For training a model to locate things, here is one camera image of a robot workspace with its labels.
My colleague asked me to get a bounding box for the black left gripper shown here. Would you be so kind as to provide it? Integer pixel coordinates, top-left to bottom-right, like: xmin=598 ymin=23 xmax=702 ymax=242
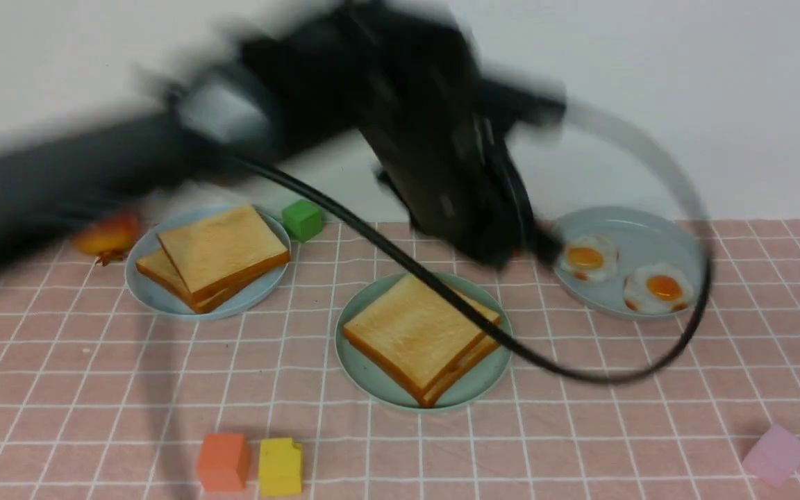
xmin=344 ymin=1 xmax=560 ymax=268

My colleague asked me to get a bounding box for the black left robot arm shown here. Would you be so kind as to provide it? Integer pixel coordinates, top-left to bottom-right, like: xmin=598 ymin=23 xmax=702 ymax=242
xmin=0 ymin=1 xmax=567 ymax=276

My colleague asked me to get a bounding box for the green cube block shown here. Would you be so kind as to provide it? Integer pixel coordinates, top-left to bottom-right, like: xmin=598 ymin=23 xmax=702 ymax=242
xmin=281 ymin=199 xmax=324 ymax=243

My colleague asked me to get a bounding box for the pink checked tablecloth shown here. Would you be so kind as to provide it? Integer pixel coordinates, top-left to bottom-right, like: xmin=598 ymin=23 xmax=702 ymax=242
xmin=0 ymin=215 xmax=800 ymax=500

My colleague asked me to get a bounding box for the left fried egg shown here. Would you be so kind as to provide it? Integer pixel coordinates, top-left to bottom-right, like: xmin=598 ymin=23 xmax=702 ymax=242
xmin=558 ymin=234 xmax=619 ymax=283

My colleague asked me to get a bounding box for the fried egg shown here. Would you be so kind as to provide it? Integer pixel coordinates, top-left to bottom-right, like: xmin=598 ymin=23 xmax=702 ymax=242
xmin=558 ymin=234 xmax=619 ymax=283
xmin=622 ymin=262 xmax=695 ymax=315

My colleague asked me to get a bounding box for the green centre plate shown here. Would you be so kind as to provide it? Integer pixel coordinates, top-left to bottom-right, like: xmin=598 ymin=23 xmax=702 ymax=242
xmin=335 ymin=273 xmax=510 ymax=413

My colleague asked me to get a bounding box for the right fried egg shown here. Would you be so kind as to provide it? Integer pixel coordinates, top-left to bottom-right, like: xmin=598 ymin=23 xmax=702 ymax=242
xmin=622 ymin=262 xmax=695 ymax=315

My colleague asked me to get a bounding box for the grey toast plate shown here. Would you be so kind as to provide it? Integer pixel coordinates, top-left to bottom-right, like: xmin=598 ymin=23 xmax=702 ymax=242
xmin=125 ymin=205 xmax=292 ymax=321

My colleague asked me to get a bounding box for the red yellow apple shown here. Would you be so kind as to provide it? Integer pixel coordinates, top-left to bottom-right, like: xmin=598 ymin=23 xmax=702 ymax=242
xmin=70 ymin=211 xmax=142 ymax=266

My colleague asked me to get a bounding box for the yellow cube block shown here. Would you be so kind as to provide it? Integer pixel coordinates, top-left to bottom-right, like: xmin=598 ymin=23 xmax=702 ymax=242
xmin=258 ymin=437 xmax=304 ymax=497

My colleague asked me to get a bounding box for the orange cube block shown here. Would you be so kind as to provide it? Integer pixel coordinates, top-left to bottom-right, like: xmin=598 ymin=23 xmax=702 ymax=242
xmin=196 ymin=433 xmax=251 ymax=493

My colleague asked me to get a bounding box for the pink cube block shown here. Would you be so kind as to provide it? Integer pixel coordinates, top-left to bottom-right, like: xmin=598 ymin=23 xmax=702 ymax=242
xmin=742 ymin=424 xmax=800 ymax=488

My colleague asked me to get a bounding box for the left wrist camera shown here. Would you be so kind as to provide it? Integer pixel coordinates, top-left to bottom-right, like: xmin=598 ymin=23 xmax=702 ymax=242
xmin=476 ymin=76 xmax=567 ymax=137

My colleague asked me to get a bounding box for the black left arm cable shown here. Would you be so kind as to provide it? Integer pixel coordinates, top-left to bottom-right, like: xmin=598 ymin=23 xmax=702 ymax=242
xmin=233 ymin=97 xmax=715 ymax=385

